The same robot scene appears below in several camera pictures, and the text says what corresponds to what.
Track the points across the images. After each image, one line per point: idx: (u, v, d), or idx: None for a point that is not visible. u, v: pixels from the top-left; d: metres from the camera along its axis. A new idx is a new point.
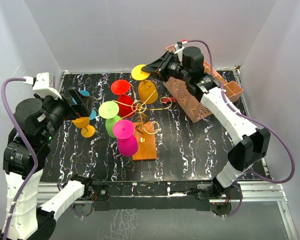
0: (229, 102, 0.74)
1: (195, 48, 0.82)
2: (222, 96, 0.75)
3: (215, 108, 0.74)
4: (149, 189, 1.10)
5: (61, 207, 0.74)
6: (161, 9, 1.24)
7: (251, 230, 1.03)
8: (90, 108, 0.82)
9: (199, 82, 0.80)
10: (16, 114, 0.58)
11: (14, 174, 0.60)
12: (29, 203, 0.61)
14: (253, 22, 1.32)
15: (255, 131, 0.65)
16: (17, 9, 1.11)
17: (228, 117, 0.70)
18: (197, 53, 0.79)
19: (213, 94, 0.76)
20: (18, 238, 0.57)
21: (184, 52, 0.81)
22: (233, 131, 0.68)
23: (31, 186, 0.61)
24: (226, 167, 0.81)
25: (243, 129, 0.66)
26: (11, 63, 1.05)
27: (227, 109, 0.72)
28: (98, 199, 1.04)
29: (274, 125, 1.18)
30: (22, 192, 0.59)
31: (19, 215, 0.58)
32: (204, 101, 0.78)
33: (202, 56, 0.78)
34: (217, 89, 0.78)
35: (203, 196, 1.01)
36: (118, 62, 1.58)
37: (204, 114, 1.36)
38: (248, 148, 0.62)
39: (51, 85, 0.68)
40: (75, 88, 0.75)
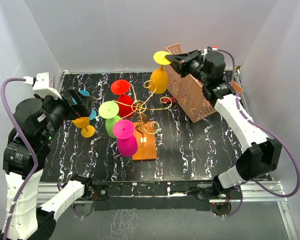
0: (242, 109, 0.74)
1: (219, 54, 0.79)
2: (236, 103, 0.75)
3: (227, 113, 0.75)
4: (149, 189, 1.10)
5: (62, 206, 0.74)
6: (161, 9, 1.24)
7: (251, 230, 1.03)
8: (89, 108, 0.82)
9: (215, 89, 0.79)
10: (16, 114, 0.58)
11: (14, 174, 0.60)
12: (29, 203, 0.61)
14: (253, 22, 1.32)
15: (265, 140, 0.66)
16: (17, 9, 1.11)
17: (239, 123, 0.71)
18: (219, 60, 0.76)
19: (227, 100, 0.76)
20: (18, 238, 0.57)
21: (207, 56, 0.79)
22: (243, 138, 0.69)
23: (31, 186, 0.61)
24: (230, 169, 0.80)
25: (252, 137, 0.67)
26: (11, 63, 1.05)
27: (239, 116, 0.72)
28: (98, 199, 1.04)
29: (274, 125, 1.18)
30: (23, 192, 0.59)
31: (19, 214, 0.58)
32: (217, 107, 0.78)
33: (224, 64, 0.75)
34: (232, 96, 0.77)
35: (203, 196, 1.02)
36: (118, 62, 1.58)
37: (204, 114, 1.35)
38: (256, 156, 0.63)
39: (51, 85, 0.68)
40: (75, 88, 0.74)
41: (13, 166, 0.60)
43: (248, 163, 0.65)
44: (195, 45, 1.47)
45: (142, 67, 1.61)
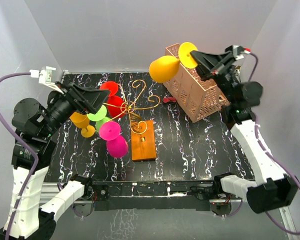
0: (261, 138, 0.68)
1: (259, 86, 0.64)
2: (255, 130, 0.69)
3: (243, 141, 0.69)
4: (149, 189, 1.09)
5: (62, 207, 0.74)
6: (161, 9, 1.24)
7: (251, 230, 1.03)
8: (98, 105, 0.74)
9: (234, 112, 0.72)
10: (16, 114, 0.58)
11: (20, 170, 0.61)
12: (33, 200, 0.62)
14: (253, 22, 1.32)
15: (283, 177, 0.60)
16: (17, 9, 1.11)
17: (255, 153, 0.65)
18: (255, 96, 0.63)
19: (245, 126, 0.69)
20: (20, 234, 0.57)
21: (246, 88, 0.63)
22: (257, 170, 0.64)
23: (37, 182, 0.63)
24: (236, 182, 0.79)
25: (269, 172, 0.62)
26: (11, 63, 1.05)
27: (256, 146, 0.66)
28: (98, 199, 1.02)
29: (274, 125, 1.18)
30: (28, 187, 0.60)
31: (22, 210, 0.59)
32: (234, 131, 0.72)
33: (258, 103, 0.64)
34: (251, 122, 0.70)
35: (204, 196, 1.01)
36: (118, 63, 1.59)
37: (204, 114, 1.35)
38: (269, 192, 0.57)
39: (49, 81, 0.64)
40: (72, 85, 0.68)
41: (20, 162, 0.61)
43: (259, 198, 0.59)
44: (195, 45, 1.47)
45: (142, 67, 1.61)
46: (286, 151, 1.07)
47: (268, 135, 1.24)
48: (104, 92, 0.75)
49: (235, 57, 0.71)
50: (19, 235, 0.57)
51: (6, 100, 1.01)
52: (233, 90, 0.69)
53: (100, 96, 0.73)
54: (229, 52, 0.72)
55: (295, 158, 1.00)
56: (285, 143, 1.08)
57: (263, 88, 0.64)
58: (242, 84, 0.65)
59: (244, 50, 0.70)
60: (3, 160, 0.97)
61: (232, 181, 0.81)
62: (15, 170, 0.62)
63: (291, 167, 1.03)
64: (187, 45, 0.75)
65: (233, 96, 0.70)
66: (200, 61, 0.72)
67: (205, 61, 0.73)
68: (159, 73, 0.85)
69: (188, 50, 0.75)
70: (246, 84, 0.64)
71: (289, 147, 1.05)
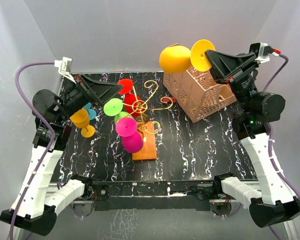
0: (274, 156, 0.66)
1: (282, 100, 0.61)
2: (268, 146, 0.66)
3: (255, 156, 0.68)
4: (149, 189, 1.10)
5: (63, 202, 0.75)
6: (161, 9, 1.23)
7: (251, 230, 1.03)
8: (107, 99, 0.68)
9: (247, 123, 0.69)
10: (36, 103, 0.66)
11: (40, 148, 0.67)
12: (45, 181, 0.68)
14: (254, 22, 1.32)
15: (292, 200, 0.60)
16: (17, 9, 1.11)
17: (266, 173, 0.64)
18: (275, 112, 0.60)
19: (259, 141, 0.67)
20: (26, 213, 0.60)
21: (267, 102, 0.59)
22: (266, 190, 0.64)
23: (52, 163, 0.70)
24: (238, 188, 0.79)
25: (278, 194, 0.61)
26: (11, 63, 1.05)
27: (268, 163, 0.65)
28: (98, 199, 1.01)
29: (274, 125, 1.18)
30: (44, 165, 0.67)
31: (35, 186, 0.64)
32: (245, 143, 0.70)
33: (277, 118, 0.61)
34: (266, 136, 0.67)
35: (203, 196, 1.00)
36: (118, 63, 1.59)
37: (204, 113, 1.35)
38: (276, 217, 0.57)
39: (64, 71, 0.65)
40: (82, 75, 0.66)
41: (39, 142, 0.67)
43: (265, 219, 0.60)
44: None
45: (142, 66, 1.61)
46: (286, 150, 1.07)
47: None
48: (116, 86, 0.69)
49: (258, 62, 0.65)
50: (26, 214, 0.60)
51: (7, 100, 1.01)
52: (249, 100, 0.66)
53: (110, 91, 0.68)
54: (253, 55, 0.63)
55: (295, 158, 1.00)
56: (285, 143, 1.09)
57: (284, 102, 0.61)
58: (264, 96, 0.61)
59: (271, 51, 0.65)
60: (3, 160, 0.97)
61: (234, 187, 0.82)
62: (35, 148, 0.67)
63: (291, 167, 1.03)
64: (201, 43, 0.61)
65: (248, 106, 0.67)
66: (216, 64, 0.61)
67: (222, 64, 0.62)
68: (169, 65, 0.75)
69: (202, 48, 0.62)
70: (267, 98, 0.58)
71: (289, 147, 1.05)
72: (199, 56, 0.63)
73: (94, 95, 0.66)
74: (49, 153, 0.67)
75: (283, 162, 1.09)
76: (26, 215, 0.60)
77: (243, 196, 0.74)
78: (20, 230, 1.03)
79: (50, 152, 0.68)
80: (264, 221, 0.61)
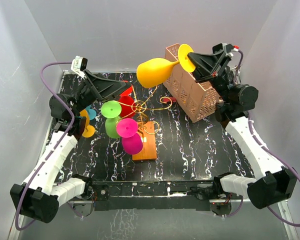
0: (256, 133, 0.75)
1: (255, 91, 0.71)
2: (249, 126, 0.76)
3: (239, 137, 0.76)
4: (149, 189, 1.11)
5: (64, 195, 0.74)
6: (161, 9, 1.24)
7: (251, 230, 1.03)
8: (108, 94, 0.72)
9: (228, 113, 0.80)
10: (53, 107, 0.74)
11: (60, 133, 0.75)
12: (59, 163, 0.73)
14: (253, 23, 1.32)
15: (280, 170, 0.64)
16: (16, 8, 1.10)
17: (251, 150, 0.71)
18: (250, 101, 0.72)
19: (239, 123, 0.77)
20: (38, 186, 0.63)
21: (243, 93, 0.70)
22: (256, 165, 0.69)
23: (67, 148, 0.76)
24: (236, 180, 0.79)
25: (266, 165, 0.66)
26: (11, 63, 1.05)
27: (252, 141, 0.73)
28: (98, 199, 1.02)
29: (274, 125, 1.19)
30: (62, 145, 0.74)
31: (51, 163, 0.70)
32: (229, 128, 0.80)
33: (252, 105, 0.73)
34: (245, 119, 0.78)
35: (203, 196, 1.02)
36: (118, 63, 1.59)
37: (204, 113, 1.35)
38: (270, 187, 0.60)
39: (76, 68, 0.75)
40: (85, 71, 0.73)
41: (59, 128, 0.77)
43: (261, 195, 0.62)
44: (195, 45, 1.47)
45: None
46: (286, 150, 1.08)
47: (268, 135, 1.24)
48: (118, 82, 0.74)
49: (230, 56, 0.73)
50: (38, 187, 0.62)
51: (7, 100, 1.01)
52: (228, 92, 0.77)
53: (112, 87, 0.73)
54: (223, 51, 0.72)
55: (295, 158, 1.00)
56: (285, 143, 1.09)
57: (258, 93, 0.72)
58: (240, 88, 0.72)
59: (233, 48, 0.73)
60: (3, 160, 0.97)
61: (232, 179, 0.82)
62: (56, 133, 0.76)
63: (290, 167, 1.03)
64: (183, 48, 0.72)
65: (227, 97, 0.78)
66: (199, 64, 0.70)
67: (203, 63, 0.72)
68: (149, 78, 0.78)
69: (184, 51, 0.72)
70: (243, 90, 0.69)
71: (289, 147, 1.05)
72: (184, 57, 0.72)
73: (95, 89, 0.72)
74: (67, 137, 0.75)
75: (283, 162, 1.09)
76: (37, 187, 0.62)
77: (241, 186, 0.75)
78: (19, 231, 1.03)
79: (68, 136, 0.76)
80: (261, 197, 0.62)
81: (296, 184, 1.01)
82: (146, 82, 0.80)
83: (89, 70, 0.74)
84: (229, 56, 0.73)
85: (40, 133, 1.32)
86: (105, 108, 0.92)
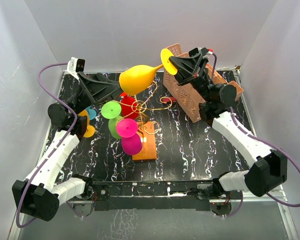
0: (240, 124, 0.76)
1: (233, 88, 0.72)
2: (232, 119, 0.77)
3: (226, 131, 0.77)
4: (149, 189, 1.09)
5: (64, 194, 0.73)
6: (161, 9, 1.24)
7: (251, 231, 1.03)
8: (101, 97, 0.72)
9: (211, 112, 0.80)
10: (51, 114, 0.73)
11: (63, 132, 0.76)
12: (62, 160, 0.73)
14: (254, 22, 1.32)
15: (270, 153, 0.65)
16: (16, 8, 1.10)
17: (239, 139, 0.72)
18: (231, 99, 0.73)
19: (223, 118, 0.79)
20: (40, 183, 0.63)
21: (223, 92, 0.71)
22: (247, 153, 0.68)
23: (70, 147, 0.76)
24: (234, 176, 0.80)
25: (256, 151, 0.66)
26: (11, 63, 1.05)
27: (238, 131, 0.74)
28: (98, 199, 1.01)
29: (274, 125, 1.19)
30: (65, 144, 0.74)
31: (53, 160, 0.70)
32: (215, 125, 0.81)
33: (233, 103, 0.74)
34: (227, 113, 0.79)
35: (203, 196, 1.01)
36: (118, 63, 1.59)
37: None
38: (264, 171, 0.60)
39: (71, 70, 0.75)
40: (79, 73, 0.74)
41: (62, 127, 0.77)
43: (258, 180, 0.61)
44: (195, 45, 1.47)
45: None
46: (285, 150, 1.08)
47: (268, 136, 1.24)
48: (110, 85, 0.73)
49: (207, 58, 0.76)
50: (40, 183, 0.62)
51: (7, 100, 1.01)
52: (209, 92, 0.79)
53: (105, 90, 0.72)
54: (200, 54, 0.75)
55: (294, 158, 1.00)
56: (285, 144, 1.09)
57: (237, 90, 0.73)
58: (219, 88, 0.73)
59: (207, 51, 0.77)
60: (3, 160, 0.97)
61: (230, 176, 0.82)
62: (59, 132, 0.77)
63: (290, 167, 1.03)
64: (164, 53, 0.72)
65: (209, 97, 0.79)
66: (181, 66, 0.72)
67: (185, 66, 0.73)
68: (132, 86, 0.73)
69: (167, 55, 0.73)
70: (222, 89, 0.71)
71: (288, 147, 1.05)
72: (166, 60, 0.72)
73: (88, 93, 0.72)
74: (71, 136, 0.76)
75: None
76: (39, 184, 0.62)
77: (240, 179, 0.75)
78: (20, 231, 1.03)
79: (71, 135, 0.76)
80: (258, 182, 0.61)
81: (296, 184, 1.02)
82: (129, 89, 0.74)
83: (82, 73, 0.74)
84: (206, 59, 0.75)
85: (40, 132, 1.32)
86: (105, 109, 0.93)
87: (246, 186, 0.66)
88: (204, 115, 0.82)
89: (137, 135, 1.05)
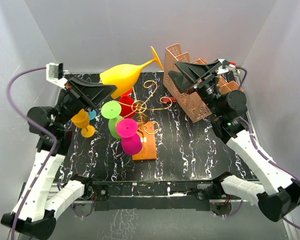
0: (260, 147, 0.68)
1: (242, 93, 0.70)
2: (252, 140, 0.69)
3: (244, 153, 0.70)
4: (149, 189, 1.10)
5: (62, 205, 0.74)
6: (161, 9, 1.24)
7: (251, 231, 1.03)
8: (100, 100, 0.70)
9: (225, 125, 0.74)
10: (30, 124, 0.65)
11: (43, 153, 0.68)
12: (47, 185, 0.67)
14: (254, 22, 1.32)
15: (291, 183, 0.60)
16: (16, 8, 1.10)
17: (259, 165, 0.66)
18: (241, 104, 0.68)
19: (241, 138, 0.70)
20: (27, 216, 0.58)
21: (230, 97, 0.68)
22: (265, 181, 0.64)
23: (54, 167, 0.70)
24: (240, 187, 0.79)
25: (277, 181, 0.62)
26: (11, 63, 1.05)
27: (258, 156, 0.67)
28: (98, 199, 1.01)
29: (274, 125, 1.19)
30: (47, 168, 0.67)
31: (38, 189, 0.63)
32: (231, 144, 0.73)
33: (244, 109, 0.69)
34: (245, 132, 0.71)
35: (203, 196, 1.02)
36: (118, 63, 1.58)
37: (204, 113, 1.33)
38: (285, 204, 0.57)
39: (52, 77, 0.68)
40: (71, 79, 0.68)
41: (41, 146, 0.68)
43: (278, 209, 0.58)
44: (195, 45, 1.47)
45: (142, 66, 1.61)
46: (285, 151, 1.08)
47: (268, 135, 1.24)
48: (108, 86, 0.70)
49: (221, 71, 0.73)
50: (27, 217, 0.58)
51: (6, 100, 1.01)
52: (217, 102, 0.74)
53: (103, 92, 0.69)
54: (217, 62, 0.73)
55: (295, 159, 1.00)
56: (285, 144, 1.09)
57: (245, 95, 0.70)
58: (226, 94, 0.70)
59: (229, 64, 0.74)
60: (3, 161, 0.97)
61: (236, 186, 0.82)
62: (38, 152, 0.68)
63: (291, 168, 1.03)
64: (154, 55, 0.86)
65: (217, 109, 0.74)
66: (185, 71, 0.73)
67: (192, 72, 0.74)
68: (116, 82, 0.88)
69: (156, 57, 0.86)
70: (229, 94, 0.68)
71: (288, 148, 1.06)
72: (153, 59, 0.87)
73: (87, 98, 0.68)
74: (52, 157, 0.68)
75: (283, 163, 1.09)
76: (27, 218, 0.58)
77: (247, 193, 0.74)
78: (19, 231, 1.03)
79: (53, 156, 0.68)
80: (277, 211, 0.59)
81: None
82: (114, 92, 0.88)
83: (75, 79, 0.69)
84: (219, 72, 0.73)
85: None
86: (104, 109, 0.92)
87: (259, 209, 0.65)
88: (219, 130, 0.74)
89: (137, 136, 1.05)
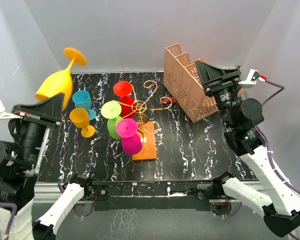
0: (277, 167, 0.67)
1: (256, 102, 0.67)
2: (268, 158, 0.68)
3: (258, 170, 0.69)
4: (149, 189, 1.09)
5: (61, 216, 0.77)
6: (161, 9, 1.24)
7: (251, 231, 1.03)
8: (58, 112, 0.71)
9: (240, 137, 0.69)
10: None
11: (2, 210, 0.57)
12: (23, 232, 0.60)
14: (254, 22, 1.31)
15: None
16: (16, 8, 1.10)
17: (275, 185, 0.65)
18: (256, 113, 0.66)
19: (258, 155, 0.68)
20: None
21: (245, 106, 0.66)
22: (278, 201, 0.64)
23: (23, 217, 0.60)
24: (244, 194, 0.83)
25: (291, 203, 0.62)
26: (11, 63, 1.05)
27: (274, 176, 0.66)
28: (98, 199, 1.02)
29: (274, 125, 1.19)
30: (14, 225, 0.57)
31: None
32: (245, 158, 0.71)
33: (260, 118, 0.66)
34: (263, 148, 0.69)
35: (203, 196, 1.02)
36: (118, 62, 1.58)
37: (204, 113, 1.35)
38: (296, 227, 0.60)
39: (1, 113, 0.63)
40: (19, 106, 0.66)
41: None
43: (286, 230, 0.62)
44: (195, 45, 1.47)
45: (142, 66, 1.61)
46: (285, 152, 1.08)
47: (268, 135, 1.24)
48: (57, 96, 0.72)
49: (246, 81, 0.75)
50: None
51: (6, 100, 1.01)
52: (231, 111, 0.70)
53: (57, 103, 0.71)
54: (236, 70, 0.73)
55: (295, 159, 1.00)
56: (285, 144, 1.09)
57: (261, 104, 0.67)
58: (239, 103, 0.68)
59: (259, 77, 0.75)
60: None
61: (240, 192, 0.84)
62: None
63: (291, 168, 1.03)
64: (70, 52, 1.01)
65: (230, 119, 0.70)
66: (200, 73, 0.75)
67: (206, 74, 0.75)
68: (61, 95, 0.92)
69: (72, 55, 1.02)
70: (244, 102, 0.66)
71: (288, 148, 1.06)
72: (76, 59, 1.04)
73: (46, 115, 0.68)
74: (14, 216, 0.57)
75: (283, 163, 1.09)
76: None
77: (252, 202, 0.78)
78: None
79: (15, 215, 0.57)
80: (284, 231, 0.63)
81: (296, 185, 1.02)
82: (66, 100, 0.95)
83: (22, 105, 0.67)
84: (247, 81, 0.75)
85: None
86: (104, 110, 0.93)
87: (265, 220, 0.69)
88: (233, 142, 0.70)
89: (137, 136, 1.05)
